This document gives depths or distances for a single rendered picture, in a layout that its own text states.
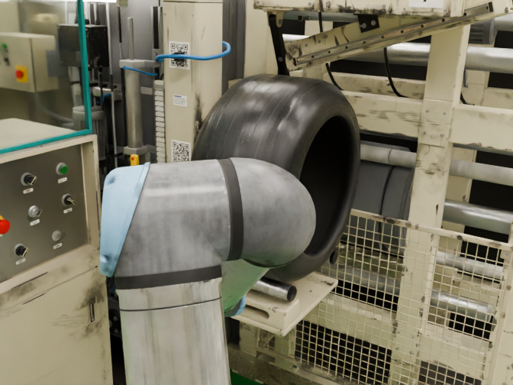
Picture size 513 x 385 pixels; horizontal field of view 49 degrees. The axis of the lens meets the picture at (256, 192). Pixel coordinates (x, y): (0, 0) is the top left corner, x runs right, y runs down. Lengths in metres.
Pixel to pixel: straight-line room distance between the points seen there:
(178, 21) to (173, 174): 1.10
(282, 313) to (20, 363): 0.77
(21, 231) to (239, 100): 0.72
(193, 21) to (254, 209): 1.09
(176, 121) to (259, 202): 1.14
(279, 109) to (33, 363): 1.04
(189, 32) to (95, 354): 1.09
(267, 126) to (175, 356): 0.88
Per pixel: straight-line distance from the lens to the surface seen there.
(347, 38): 1.83
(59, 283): 1.81
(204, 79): 1.66
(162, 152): 1.79
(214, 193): 0.58
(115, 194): 0.58
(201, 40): 1.64
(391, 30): 1.77
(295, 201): 0.63
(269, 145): 1.35
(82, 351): 1.97
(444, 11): 1.59
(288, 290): 1.56
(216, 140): 1.42
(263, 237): 0.60
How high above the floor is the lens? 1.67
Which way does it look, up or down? 19 degrees down
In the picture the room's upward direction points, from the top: 2 degrees clockwise
